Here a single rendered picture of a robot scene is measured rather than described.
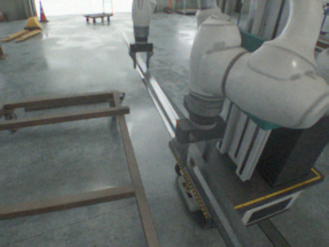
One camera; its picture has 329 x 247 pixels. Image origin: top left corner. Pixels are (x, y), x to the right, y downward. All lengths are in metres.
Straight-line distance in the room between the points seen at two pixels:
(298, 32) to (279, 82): 0.09
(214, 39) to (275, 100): 0.16
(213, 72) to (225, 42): 0.06
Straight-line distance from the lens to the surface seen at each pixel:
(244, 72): 0.39
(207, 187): 0.58
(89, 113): 1.87
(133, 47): 1.22
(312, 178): 1.71
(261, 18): 1.21
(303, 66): 0.38
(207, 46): 0.44
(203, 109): 0.50
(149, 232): 1.16
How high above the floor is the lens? 1.34
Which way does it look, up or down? 35 degrees down
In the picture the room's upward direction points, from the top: 4 degrees clockwise
